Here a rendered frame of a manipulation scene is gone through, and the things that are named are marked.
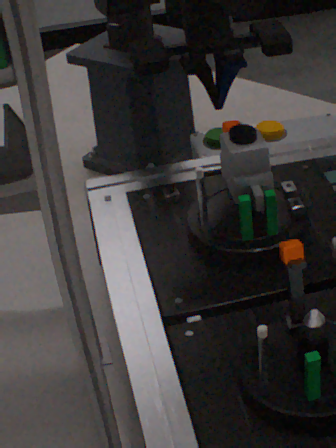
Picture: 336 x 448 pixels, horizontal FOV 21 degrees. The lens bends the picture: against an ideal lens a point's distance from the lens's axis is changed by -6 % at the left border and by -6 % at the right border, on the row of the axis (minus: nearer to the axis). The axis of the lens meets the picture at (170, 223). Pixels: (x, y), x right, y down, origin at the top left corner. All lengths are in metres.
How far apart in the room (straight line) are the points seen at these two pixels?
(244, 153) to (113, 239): 0.20
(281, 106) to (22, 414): 0.75
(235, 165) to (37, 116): 0.33
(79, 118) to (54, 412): 0.69
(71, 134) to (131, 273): 0.54
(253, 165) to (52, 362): 0.33
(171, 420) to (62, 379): 0.24
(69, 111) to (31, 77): 0.92
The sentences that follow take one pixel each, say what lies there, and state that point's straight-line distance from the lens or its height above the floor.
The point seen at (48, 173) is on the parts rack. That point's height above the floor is 1.21.
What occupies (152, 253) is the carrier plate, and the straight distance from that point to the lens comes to 1.01.
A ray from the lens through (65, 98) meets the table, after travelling 1.64.
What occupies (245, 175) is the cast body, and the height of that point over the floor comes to 1.06.
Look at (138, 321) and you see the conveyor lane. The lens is 0.95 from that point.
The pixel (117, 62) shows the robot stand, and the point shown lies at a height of 1.06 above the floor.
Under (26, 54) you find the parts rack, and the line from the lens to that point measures 0.66.
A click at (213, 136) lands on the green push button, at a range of 1.21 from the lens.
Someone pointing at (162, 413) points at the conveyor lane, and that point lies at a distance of 0.84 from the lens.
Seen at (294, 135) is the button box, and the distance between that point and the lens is 1.23.
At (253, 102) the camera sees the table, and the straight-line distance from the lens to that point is 1.54.
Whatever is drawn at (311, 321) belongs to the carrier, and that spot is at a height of 1.05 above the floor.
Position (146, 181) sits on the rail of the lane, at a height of 0.96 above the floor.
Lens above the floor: 1.56
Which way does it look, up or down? 34 degrees down
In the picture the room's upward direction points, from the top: 8 degrees counter-clockwise
